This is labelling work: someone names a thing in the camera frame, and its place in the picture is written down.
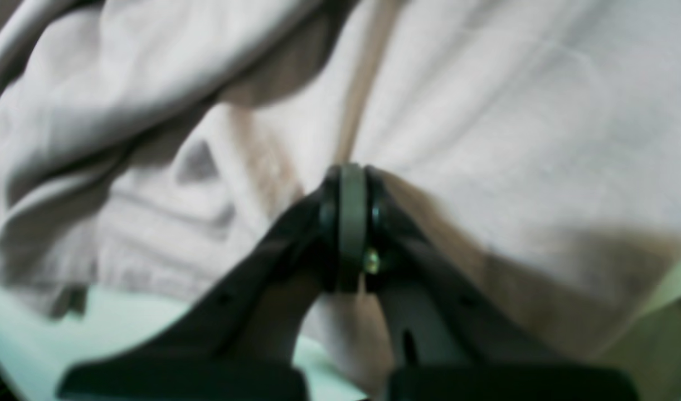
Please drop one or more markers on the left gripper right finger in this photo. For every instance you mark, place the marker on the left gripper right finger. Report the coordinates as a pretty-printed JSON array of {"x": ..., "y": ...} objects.
[{"x": 449, "y": 341}]

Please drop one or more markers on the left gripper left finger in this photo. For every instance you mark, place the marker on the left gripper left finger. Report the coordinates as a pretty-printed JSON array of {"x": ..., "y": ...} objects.
[{"x": 238, "y": 341}]

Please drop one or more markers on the mauve t-shirt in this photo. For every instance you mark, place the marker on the mauve t-shirt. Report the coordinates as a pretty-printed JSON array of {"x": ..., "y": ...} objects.
[{"x": 146, "y": 146}]

